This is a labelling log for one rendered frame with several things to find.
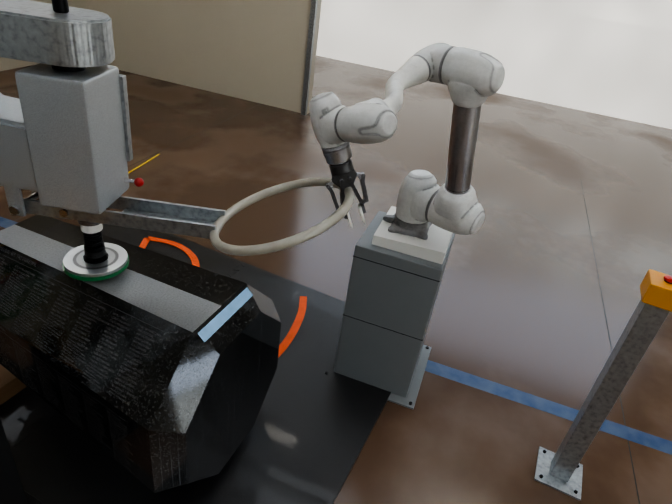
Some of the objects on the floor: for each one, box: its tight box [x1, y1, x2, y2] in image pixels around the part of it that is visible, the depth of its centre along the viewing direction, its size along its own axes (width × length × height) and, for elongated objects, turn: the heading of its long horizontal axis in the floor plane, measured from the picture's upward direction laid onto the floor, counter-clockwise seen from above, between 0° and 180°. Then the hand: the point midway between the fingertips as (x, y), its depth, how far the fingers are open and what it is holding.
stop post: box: [534, 269, 672, 500], centre depth 205 cm, size 20×20×109 cm
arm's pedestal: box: [325, 211, 455, 410], centre depth 260 cm, size 50×50×80 cm
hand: (355, 216), depth 171 cm, fingers closed on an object, 4 cm apart
